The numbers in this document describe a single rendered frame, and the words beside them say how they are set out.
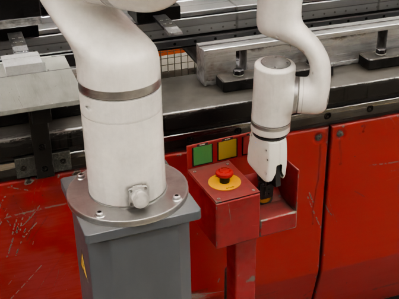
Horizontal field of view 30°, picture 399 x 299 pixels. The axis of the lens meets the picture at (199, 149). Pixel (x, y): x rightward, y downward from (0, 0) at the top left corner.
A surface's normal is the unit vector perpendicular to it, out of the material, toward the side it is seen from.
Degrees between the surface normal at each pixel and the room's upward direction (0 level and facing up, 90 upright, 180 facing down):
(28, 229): 90
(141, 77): 89
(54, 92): 0
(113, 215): 0
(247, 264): 90
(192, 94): 0
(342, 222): 90
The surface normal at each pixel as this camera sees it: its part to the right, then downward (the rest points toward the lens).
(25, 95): -0.02, -0.88
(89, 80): -0.54, 0.40
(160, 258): 0.36, 0.43
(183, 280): 0.91, 0.18
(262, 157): -0.92, 0.21
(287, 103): -0.04, 0.57
